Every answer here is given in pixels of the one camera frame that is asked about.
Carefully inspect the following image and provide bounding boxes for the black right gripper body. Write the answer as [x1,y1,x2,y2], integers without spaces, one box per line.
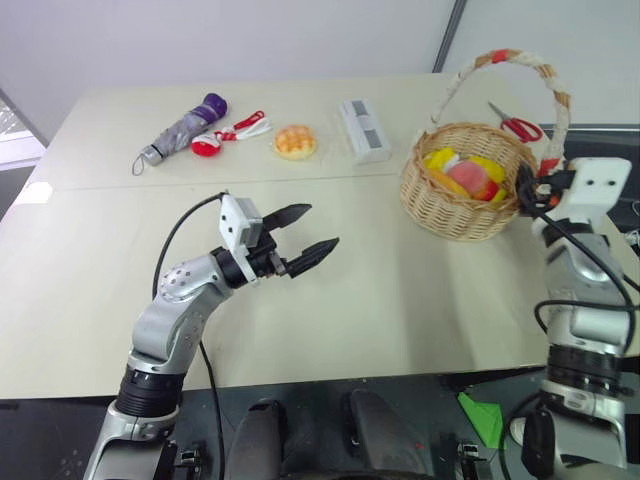
[530,169,576,217]

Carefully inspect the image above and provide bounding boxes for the yellow toy banana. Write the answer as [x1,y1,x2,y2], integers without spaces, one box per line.
[423,146,460,175]

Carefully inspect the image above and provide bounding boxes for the grey window frame post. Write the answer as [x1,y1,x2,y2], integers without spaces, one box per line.
[431,0,470,74]

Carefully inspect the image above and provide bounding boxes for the red white plush charm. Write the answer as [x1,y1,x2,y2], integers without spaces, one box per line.
[191,109,274,161]

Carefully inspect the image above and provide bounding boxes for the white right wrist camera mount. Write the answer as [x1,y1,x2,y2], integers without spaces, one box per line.
[556,156,633,222]

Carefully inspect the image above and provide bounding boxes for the pink toy peach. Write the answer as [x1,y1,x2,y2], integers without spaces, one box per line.
[446,159,494,195]

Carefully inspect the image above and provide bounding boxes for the orange toy fruit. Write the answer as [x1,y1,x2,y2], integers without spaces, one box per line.
[428,168,467,195]

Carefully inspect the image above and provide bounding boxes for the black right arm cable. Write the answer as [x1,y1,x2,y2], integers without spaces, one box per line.
[532,207,640,361]

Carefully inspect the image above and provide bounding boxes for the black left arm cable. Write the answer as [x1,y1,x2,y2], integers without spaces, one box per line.
[151,191,231,480]

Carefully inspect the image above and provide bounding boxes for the green paper sheet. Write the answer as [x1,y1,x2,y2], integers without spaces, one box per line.
[457,391,507,450]

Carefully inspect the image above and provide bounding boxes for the wicker basket with wrapped handle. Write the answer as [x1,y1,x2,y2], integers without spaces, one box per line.
[398,46,574,244]

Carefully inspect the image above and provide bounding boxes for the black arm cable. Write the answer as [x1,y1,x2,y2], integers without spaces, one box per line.
[151,191,231,480]
[532,207,640,361]

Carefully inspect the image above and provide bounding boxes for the red and yellow toy fruit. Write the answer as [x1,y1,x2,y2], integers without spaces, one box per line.
[473,180,508,202]

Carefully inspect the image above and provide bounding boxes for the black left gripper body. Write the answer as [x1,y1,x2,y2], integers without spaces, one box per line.
[246,228,295,281]

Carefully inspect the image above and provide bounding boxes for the red handled scissors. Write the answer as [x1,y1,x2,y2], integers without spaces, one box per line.
[487,100,544,144]

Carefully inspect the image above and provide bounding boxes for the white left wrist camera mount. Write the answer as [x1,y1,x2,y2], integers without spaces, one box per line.
[218,194,265,288]

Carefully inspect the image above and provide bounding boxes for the white rectangular box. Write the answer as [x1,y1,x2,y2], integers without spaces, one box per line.
[338,97,393,170]

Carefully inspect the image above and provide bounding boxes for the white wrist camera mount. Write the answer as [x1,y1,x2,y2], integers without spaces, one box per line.
[556,156,633,222]
[218,194,265,288]

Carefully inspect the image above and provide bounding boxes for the dark rounded shape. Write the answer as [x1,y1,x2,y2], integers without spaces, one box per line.
[341,388,434,480]
[232,398,288,480]

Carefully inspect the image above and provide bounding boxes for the yellow toy bread bun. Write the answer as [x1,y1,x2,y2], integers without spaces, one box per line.
[272,124,320,162]

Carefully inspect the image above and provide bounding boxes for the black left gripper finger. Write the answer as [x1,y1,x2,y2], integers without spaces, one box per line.
[285,237,342,280]
[262,202,313,233]

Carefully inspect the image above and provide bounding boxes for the grey folded umbrella purple handle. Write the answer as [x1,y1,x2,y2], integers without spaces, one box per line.
[131,92,229,177]

